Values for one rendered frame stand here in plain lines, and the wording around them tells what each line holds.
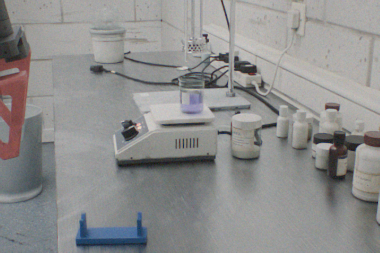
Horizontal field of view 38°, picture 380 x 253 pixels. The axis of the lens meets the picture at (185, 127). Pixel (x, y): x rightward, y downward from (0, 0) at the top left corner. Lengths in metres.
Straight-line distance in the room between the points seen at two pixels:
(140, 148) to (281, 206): 0.31
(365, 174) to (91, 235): 0.45
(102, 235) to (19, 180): 1.97
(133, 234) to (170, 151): 0.31
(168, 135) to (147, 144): 0.04
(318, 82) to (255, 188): 0.48
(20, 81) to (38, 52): 3.04
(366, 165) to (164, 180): 0.35
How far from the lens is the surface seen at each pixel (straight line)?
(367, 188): 0.95
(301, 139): 1.17
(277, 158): 1.11
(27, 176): 2.76
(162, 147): 1.06
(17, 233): 2.51
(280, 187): 0.98
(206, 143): 1.07
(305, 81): 1.45
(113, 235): 0.80
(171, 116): 1.07
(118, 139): 1.12
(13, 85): 0.47
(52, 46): 3.50
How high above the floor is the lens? 1.14
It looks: 17 degrees down
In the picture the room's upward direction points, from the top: straight up
